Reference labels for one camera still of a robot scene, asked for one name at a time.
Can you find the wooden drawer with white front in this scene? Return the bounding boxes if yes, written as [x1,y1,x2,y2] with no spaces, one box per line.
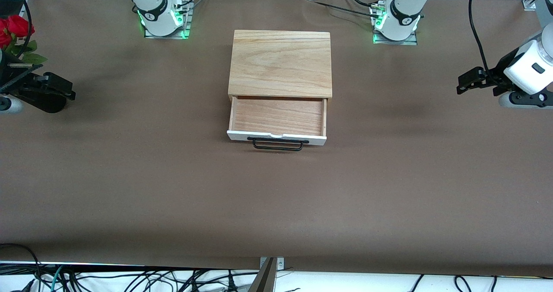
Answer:
[227,95,328,147]

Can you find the metal base plate left arm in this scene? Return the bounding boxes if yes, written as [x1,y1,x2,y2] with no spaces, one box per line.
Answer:
[372,29,419,46]

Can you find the light wooden drawer cabinet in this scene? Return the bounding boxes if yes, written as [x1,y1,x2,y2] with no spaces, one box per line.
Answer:
[228,30,333,101]

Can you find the black cylindrical vase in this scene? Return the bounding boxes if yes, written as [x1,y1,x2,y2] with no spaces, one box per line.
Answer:
[24,95,68,114]

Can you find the red rose with green leaves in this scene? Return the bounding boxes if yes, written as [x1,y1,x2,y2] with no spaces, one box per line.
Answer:
[5,15,48,66]
[0,19,13,51]

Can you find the brown paper table cover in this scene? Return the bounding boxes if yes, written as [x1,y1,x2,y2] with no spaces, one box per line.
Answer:
[0,0,553,277]

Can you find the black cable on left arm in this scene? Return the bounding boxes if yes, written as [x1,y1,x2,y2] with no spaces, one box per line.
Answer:
[469,0,493,74]

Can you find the black base cable left arm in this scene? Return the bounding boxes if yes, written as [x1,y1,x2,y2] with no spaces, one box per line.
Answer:
[298,0,381,19]

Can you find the black looped floor cable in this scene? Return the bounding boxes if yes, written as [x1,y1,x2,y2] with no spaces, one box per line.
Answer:
[0,243,43,292]

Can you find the teal floor cable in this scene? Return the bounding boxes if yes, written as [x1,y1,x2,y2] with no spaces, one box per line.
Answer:
[48,266,64,292]

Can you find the black wire drawer handle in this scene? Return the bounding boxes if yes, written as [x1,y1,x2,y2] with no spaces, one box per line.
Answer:
[247,136,310,152]

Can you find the tangled black floor cables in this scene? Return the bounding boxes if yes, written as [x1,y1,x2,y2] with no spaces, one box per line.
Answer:
[65,269,260,292]

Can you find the metal bracket with post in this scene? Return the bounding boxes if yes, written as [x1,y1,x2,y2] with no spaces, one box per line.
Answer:
[248,257,285,292]

